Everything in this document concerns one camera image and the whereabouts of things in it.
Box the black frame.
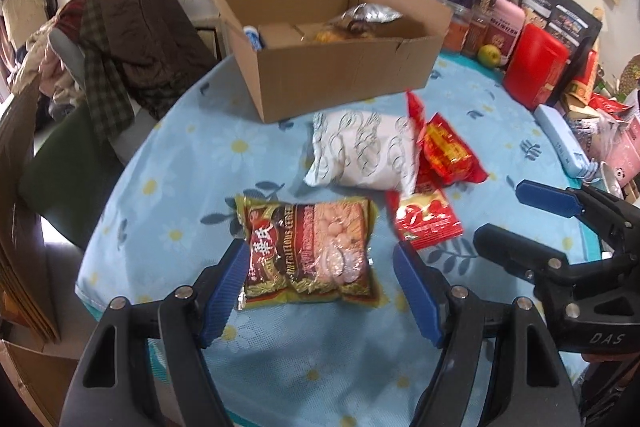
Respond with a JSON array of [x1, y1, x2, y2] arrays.
[[192, 19, 221, 62]]

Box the cardboard box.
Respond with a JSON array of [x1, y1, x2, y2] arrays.
[[209, 0, 454, 124]]

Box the red yellow snack packet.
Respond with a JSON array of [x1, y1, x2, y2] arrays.
[[422, 112, 488, 185]]

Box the teal table cloth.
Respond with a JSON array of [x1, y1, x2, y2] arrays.
[[435, 52, 591, 268]]

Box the brown cereal packet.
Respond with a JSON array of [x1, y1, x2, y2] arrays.
[[235, 194, 386, 310]]

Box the dark green chair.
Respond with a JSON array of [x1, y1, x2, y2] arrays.
[[17, 104, 146, 253]]

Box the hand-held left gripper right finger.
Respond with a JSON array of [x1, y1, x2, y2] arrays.
[[391, 239, 583, 427]]

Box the pink bottle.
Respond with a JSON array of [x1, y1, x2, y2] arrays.
[[482, 0, 525, 62]]

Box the brown quilted jacket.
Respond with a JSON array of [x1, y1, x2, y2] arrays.
[[90, 0, 218, 120]]

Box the metal cup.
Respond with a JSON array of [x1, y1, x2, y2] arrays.
[[600, 162, 626, 200]]

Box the white patterned snack bag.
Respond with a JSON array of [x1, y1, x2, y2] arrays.
[[304, 109, 418, 195]]

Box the silver foil snack packet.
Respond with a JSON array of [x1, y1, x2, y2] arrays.
[[340, 3, 403, 25]]

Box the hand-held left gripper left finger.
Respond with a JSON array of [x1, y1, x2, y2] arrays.
[[60, 238, 253, 427]]

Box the pile of red packages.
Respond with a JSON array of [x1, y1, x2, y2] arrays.
[[565, 49, 631, 118]]

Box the green plaid shirt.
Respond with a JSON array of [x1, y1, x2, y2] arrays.
[[80, 0, 136, 142]]

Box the blue floral tablecloth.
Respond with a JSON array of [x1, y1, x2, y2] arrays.
[[75, 52, 591, 427]]

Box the black stand-up pouch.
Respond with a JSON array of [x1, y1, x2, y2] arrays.
[[517, 0, 603, 72]]

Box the white and blue case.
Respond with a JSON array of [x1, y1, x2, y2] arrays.
[[534, 104, 598, 178]]

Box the yellow waffle snack packet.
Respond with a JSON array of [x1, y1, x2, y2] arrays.
[[312, 27, 351, 44]]

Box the brown floor carton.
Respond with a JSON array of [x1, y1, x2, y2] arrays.
[[0, 339, 81, 427]]

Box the pink box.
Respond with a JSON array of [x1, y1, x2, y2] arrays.
[[597, 114, 640, 198]]

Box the cream cabinet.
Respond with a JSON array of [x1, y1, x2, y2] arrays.
[[0, 0, 46, 48]]

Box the pile of clothes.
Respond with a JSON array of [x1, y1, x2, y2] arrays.
[[10, 2, 86, 108]]

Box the plain red snack packet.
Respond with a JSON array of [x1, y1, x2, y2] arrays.
[[405, 91, 436, 194]]

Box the yellow green apple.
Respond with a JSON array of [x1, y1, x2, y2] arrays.
[[477, 44, 502, 68]]

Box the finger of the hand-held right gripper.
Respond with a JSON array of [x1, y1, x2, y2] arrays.
[[516, 179, 640, 238], [472, 223, 576, 288]]

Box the red canister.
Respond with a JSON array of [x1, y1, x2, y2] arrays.
[[502, 23, 571, 110]]

